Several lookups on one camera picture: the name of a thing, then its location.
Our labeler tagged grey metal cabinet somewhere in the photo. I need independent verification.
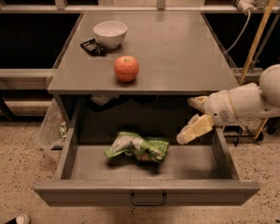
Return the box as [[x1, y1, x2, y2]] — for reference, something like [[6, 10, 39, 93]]
[[48, 10, 243, 133]]

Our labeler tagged white shoe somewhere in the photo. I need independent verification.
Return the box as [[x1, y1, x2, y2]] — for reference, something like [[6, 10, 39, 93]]
[[5, 214, 30, 224]]

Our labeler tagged grey open top drawer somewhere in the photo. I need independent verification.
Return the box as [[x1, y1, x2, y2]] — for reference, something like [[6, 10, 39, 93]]
[[35, 96, 260, 206]]

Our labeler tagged black drawer handle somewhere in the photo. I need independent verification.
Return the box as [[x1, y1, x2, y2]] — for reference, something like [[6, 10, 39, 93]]
[[131, 193, 167, 206]]

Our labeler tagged white power cable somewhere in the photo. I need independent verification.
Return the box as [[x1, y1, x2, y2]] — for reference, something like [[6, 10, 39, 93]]
[[222, 9, 252, 56]]

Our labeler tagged white ceramic bowl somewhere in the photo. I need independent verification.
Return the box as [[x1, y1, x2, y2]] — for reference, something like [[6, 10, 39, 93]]
[[93, 21, 128, 49]]

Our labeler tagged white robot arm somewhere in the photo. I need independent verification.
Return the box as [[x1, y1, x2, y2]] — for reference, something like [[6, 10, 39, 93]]
[[176, 64, 280, 145]]

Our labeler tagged black snack packet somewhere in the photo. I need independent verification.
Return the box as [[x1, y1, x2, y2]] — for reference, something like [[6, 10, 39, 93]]
[[80, 38, 105, 56]]

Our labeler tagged red apple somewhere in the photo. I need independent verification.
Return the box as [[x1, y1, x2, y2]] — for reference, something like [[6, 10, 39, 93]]
[[114, 56, 139, 82]]

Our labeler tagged black cart base with wheel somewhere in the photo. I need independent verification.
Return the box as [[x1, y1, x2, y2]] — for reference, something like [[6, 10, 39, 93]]
[[223, 125, 264, 147]]

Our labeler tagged clear plastic bag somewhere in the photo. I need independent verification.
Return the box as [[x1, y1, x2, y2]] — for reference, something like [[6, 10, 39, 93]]
[[36, 100, 67, 152]]

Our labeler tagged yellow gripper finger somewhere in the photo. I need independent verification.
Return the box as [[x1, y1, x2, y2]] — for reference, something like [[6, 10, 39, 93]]
[[176, 114, 215, 145], [187, 96, 207, 113]]

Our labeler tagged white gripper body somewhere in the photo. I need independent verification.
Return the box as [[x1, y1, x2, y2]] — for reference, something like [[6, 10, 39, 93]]
[[203, 91, 236, 126]]

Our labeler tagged green rice chip bag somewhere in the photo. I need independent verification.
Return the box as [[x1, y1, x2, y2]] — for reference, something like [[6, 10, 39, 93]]
[[105, 132, 170, 163]]

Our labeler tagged yellow wooden ladder frame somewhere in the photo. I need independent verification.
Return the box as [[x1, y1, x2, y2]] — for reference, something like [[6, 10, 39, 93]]
[[239, 0, 276, 139]]

